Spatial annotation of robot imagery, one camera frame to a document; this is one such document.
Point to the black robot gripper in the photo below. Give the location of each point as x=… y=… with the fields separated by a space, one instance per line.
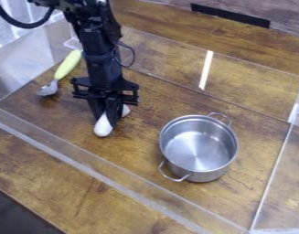
x=106 y=81

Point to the white plush mushroom red cap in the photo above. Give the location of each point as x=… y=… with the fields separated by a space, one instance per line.
x=104 y=128

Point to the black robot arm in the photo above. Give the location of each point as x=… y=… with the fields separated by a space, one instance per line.
x=91 y=16

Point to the silver metal pot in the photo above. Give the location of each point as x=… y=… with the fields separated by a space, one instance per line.
x=200 y=145

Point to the clear acrylic triangular stand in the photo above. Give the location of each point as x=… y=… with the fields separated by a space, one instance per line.
x=73 y=42

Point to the black strip on table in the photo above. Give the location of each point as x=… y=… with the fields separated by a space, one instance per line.
x=246 y=19

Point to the yellow-green handled metal spoon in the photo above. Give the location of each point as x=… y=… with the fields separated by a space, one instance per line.
x=66 y=67

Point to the clear acrylic enclosure wall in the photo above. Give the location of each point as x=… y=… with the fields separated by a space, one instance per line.
x=275 y=217

